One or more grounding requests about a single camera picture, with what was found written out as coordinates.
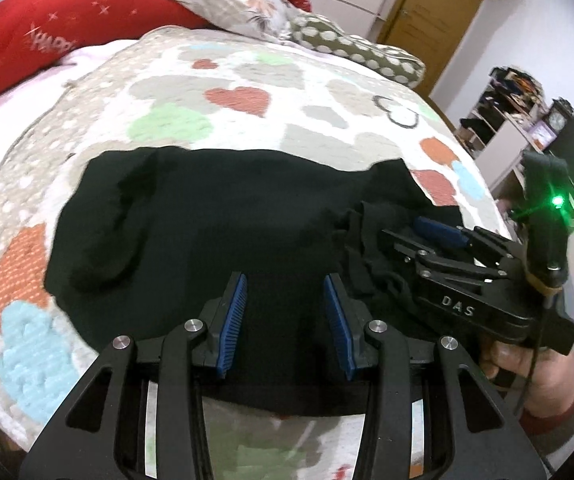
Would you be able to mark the black pants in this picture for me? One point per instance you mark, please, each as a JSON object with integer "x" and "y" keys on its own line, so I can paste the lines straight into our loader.
{"x": 217, "y": 220}

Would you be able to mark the quilted heart-pattern blanket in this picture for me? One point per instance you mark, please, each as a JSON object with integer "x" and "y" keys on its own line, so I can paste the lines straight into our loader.
{"x": 117, "y": 105}

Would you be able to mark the floral grey pillow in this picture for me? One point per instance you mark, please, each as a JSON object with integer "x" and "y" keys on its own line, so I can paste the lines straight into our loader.
{"x": 232, "y": 0}

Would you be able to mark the person's right forearm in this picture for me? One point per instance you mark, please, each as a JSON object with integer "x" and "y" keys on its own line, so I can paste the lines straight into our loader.
{"x": 562, "y": 410}

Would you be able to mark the wooden door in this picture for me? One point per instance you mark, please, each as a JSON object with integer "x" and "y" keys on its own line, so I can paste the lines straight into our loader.
{"x": 432, "y": 20}

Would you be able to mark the small table clock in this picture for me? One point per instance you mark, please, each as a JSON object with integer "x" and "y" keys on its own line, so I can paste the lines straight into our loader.
{"x": 559, "y": 117}

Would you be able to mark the long red pillow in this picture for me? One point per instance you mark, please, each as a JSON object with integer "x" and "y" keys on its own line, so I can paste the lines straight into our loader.
{"x": 82, "y": 15}

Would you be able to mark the green white-patterned pillow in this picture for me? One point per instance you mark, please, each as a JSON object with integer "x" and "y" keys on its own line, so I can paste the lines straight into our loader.
{"x": 357, "y": 47}

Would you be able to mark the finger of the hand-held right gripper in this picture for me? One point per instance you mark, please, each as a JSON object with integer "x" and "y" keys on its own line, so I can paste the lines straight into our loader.
{"x": 437, "y": 230}
{"x": 442, "y": 262}

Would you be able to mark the pink bed sheet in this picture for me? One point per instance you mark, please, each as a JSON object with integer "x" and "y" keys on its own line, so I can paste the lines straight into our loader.
{"x": 27, "y": 75}

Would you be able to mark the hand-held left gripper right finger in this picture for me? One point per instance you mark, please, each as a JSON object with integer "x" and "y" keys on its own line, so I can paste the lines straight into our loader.
{"x": 339, "y": 325}

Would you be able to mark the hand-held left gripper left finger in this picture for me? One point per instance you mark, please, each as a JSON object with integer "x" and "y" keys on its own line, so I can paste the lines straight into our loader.
{"x": 232, "y": 325}

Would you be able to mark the person's right hand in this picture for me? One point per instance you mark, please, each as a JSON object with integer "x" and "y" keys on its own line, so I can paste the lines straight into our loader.
{"x": 547, "y": 380}

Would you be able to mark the cluttered shelf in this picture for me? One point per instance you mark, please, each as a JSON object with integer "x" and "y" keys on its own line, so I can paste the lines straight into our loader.
{"x": 507, "y": 95}

